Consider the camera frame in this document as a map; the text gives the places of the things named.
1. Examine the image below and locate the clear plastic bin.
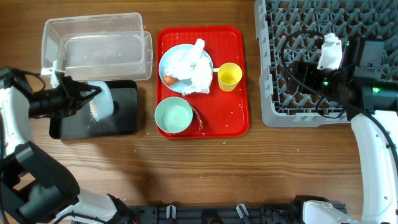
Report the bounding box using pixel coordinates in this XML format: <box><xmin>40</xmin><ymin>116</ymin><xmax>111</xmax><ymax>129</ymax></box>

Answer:
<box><xmin>41</xmin><ymin>12</ymin><xmax>153</xmax><ymax>81</ymax></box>

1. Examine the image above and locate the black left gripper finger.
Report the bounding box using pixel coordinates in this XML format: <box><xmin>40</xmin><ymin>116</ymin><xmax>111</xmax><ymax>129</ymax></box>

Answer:
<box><xmin>74</xmin><ymin>91</ymin><xmax>100</xmax><ymax>110</ymax></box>
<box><xmin>74</xmin><ymin>81</ymin><xmax>102</xmax><ymax>92</ymax></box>

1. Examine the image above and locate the mint green bowl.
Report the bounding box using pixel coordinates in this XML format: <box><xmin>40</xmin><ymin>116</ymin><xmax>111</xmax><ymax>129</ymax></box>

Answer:
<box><xmin>154</xmin><ymin>96</ymin><xmax>193</xmax><ymax>134</ymax></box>

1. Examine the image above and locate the red candy wrapper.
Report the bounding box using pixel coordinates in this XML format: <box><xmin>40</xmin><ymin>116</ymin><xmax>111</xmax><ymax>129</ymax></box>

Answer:
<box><xmin>190</xmin><ymin>104</ymin><xmax>203</xmax><ymax>131</ymax></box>

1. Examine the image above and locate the crumpled white napkin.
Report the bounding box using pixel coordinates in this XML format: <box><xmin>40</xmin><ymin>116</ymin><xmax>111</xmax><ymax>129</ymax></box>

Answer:
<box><xmin>164</xmin><ymin>38</ymin><xmax>214</xmax><ymax>96</ymax></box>

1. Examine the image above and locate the black waste tray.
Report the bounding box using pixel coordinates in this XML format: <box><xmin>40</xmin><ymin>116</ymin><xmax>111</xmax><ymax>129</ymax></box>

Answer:
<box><xmin>49</xmin><ymin>80</ymin><xmax>138</xmax><ymax>139</ymax></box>

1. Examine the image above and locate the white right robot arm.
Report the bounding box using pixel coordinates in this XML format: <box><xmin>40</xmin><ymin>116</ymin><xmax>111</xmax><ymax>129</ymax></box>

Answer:
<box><xmin>280</xmin><ymin>30</ymin><xmax>397</xmax><ymax>223</ymax></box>

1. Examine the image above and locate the red serving tray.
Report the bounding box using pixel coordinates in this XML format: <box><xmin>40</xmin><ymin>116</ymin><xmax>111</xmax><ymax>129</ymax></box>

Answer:
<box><xmin>157</xmin><ymin>26</ymin><xmax>250</xmax><ymax>139</ymax></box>

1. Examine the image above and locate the grey dishwasher rack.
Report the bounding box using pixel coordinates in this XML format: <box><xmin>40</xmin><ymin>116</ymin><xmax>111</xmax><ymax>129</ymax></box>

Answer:
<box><xmin>254</xmin><ymin>0</ymin><xmax>397</xmax><ymax>128</ymax></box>

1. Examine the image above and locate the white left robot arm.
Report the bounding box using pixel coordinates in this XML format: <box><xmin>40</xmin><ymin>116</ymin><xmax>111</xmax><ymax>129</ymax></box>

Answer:
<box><xmin>1</xmin><ymin>67</ymin><xmax>139</xmax><ymax>223</ymax></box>

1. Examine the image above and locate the orange food piece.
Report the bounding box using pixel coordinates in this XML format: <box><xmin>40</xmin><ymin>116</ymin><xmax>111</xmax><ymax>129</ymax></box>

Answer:
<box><xmin>164</xmin><ymin>75</ymin><xmax>179</xmax><ymax>86</ymax></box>

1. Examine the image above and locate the yellow plastic cup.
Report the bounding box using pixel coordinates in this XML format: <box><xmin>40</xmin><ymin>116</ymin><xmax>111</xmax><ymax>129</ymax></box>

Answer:
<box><xmin>218</xmin><ymin>63</ymin><xmax>243</xmax><ymax>92</ymax></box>

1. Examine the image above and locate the light blue plate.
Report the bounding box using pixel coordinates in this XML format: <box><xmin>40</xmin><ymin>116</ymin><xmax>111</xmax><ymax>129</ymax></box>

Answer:
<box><xmin>158</xmin><ymin>44</ymin><xmax>215</xmax><ymax>95</ymax></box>

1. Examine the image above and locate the light blue bowl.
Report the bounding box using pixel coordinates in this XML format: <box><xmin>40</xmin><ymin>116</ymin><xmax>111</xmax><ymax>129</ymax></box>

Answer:
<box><xmin>86</xmin><ymin>81</ymin><xmax>114</xmax><ymax>121</ymax></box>

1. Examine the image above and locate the pile of rice grains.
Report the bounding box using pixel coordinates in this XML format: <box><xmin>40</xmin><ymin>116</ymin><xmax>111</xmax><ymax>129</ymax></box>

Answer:
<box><xmin>89</xmin><ymin>100</ymin><xmax>100</xmax><ymax>121</ymax></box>

